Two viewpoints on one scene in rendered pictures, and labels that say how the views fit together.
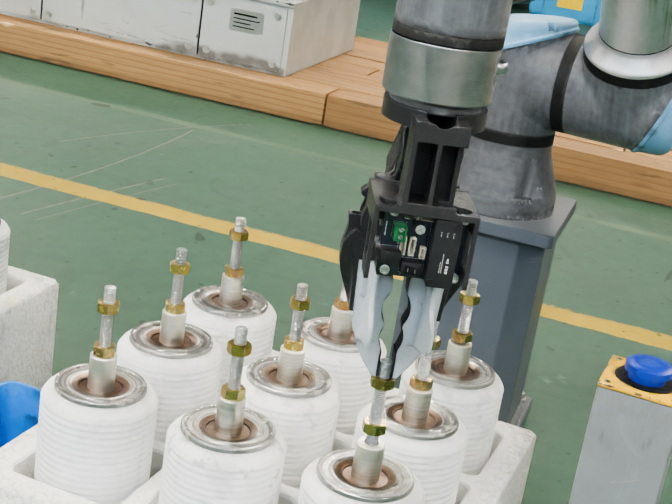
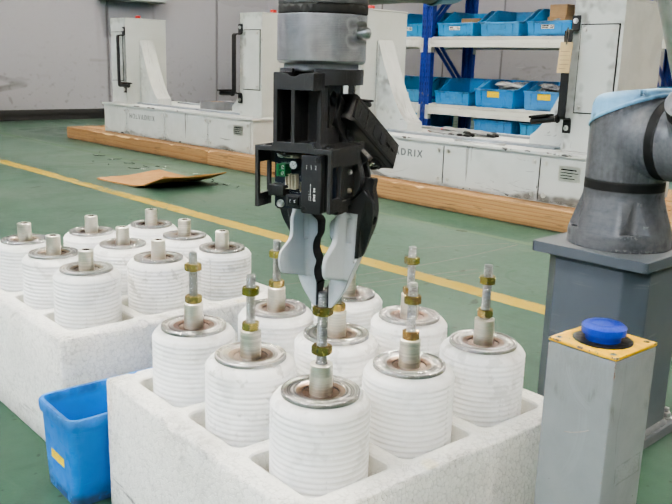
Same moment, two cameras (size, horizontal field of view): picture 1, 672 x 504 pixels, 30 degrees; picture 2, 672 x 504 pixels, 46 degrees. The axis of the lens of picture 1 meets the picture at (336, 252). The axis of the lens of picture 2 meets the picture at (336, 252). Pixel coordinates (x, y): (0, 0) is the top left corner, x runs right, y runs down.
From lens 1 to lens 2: 0.51 m
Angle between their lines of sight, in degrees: 30
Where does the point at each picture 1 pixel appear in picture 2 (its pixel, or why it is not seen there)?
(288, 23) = not seen: hidden behind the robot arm
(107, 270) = not seen: hidden behind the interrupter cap
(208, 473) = (216, 381)
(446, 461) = (418, 398)
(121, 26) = (489, 184)
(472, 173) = (587, 216)
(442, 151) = (312, 102)
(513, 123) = (616, 173)
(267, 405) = (305, 349)
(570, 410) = not seen: outside the picture
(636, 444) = (583, 395)
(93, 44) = (469, 196)
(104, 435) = (177, 355)
